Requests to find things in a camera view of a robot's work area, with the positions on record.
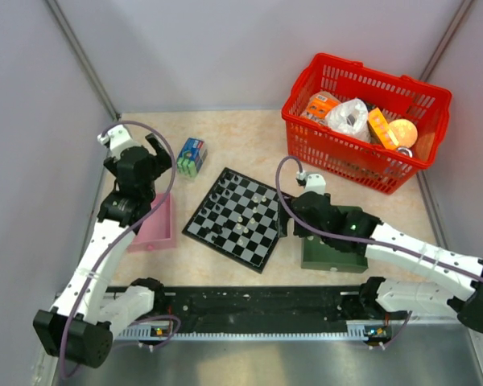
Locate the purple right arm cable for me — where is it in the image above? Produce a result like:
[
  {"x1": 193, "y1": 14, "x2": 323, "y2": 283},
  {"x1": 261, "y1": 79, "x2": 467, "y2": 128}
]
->
[{"x1": 275, "y1": 154, "x2": 483, "y2": 351}]

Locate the white plastic bag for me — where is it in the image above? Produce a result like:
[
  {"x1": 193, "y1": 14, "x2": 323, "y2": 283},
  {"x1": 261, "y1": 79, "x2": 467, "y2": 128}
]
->
[{"x1": 325, "y1": 98, "x2": 370, "y2": 143}]

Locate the blue green sponge pack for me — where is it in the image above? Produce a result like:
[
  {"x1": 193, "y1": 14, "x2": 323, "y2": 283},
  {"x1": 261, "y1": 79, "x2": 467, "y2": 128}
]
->
[{"x1": 177, "y1": 138, "x2": 208, "y2": 178}]

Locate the pink plastic tray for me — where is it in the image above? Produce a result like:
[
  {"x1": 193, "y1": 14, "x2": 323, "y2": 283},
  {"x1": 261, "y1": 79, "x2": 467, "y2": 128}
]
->
[{"x1": 126, "y1": 193, "x2": 176, "y2": 253}]

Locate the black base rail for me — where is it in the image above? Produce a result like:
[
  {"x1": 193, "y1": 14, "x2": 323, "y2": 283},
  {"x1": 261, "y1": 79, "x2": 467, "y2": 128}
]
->
[{"x1": 144, "y1": 285, "x2": 386, "y2": 335}]

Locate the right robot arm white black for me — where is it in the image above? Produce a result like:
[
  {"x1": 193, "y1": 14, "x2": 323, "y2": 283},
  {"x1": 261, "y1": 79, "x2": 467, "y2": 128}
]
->
[{"x1": 278, "y1": 191, "x2": 483, "y2": 334}]

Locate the black white chess board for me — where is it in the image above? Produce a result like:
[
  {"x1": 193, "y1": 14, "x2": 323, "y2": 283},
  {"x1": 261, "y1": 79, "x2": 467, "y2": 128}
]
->
[{"x1": 182, "y1": 167, "x2": 279, "y2": 273}]

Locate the orange box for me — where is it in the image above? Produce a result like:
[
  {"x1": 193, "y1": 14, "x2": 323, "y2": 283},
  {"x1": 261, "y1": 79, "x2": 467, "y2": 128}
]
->
[
  {"x1": 303, "y1": 91, "x2": 341, "y2": 120},
  {"x1": 368, "y1": 108, "x2": 399, "y2": 150}
]

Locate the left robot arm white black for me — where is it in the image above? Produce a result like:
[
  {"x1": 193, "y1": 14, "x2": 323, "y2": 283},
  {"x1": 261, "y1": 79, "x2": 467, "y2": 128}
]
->
[{"x1": 33, "y1": 127, "x2": 173, "y2": 368}]

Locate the orange box left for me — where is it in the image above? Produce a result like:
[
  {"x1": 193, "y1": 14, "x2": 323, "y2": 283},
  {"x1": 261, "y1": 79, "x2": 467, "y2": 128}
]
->
[{"x1": 303, "y1": 91, "x2": 341, "y2": 120}]

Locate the orange box right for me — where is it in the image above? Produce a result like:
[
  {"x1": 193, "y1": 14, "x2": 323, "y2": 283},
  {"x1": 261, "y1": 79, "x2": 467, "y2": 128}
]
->
[{"x1": 368, "y1": 108, "x2": 399, "y2": 150}]

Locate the green plastic tray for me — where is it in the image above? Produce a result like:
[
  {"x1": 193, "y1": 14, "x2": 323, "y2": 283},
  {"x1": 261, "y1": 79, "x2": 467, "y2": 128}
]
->
[{"x1": 301, "y1": 236, "x2": 369, "y2": 273}]

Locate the orange ball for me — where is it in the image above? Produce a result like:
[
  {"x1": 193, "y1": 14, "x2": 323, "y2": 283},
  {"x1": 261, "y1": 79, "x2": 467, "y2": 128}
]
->
[{"x1": 389, "y1": 119, "x2": 418, "y2": 148}]

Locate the grey cable duct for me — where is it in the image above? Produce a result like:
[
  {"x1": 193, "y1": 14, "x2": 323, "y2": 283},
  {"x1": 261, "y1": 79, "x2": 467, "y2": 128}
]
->
[{"x1": 116, "y1": 323, "x2": 392, "y2": 343}]

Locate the red plastic basket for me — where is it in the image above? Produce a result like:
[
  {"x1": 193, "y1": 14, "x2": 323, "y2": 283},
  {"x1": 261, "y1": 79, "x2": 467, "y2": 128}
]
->
[{"x1": 282, "y1": 53, "x2": 452, "y2": 194}]

